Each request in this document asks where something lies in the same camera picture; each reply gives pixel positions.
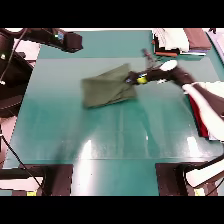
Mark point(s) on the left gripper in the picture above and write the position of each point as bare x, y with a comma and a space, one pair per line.
74, 41

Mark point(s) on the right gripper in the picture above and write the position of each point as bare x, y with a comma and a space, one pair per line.
136, 78

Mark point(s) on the olive green garment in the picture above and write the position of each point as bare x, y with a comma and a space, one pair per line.
106, 86

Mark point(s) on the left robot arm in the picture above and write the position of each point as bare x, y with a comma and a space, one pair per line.
40, 35

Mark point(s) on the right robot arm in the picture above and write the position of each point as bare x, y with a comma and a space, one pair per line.
203, 103

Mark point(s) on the white garment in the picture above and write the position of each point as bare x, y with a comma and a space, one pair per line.
170, 38

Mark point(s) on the brown garment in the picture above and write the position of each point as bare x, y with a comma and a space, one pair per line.
197, 37

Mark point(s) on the red garment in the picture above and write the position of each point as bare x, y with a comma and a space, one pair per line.
198, 116

